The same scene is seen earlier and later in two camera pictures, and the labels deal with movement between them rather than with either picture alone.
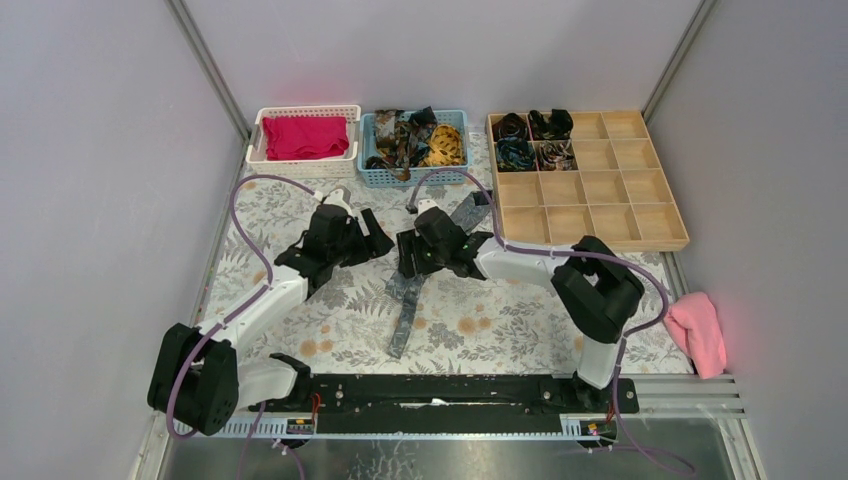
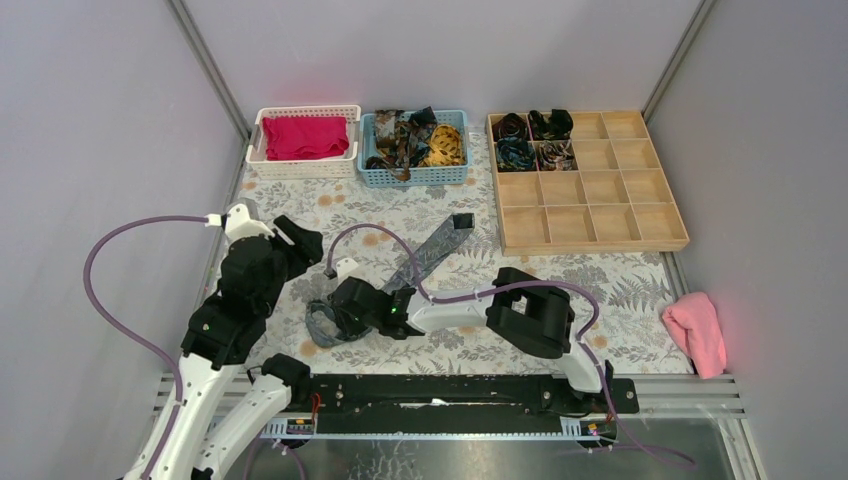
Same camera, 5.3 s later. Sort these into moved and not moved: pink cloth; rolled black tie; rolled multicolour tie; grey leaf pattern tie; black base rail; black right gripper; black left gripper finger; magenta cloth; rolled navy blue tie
Moved: black left gripper finger; black right gripper; grey leaf pattern tie
Not moved: black base rail; magenta cloth; rolled multicolour tie; rolled navy blue tie; pink cloth; rolled black tie
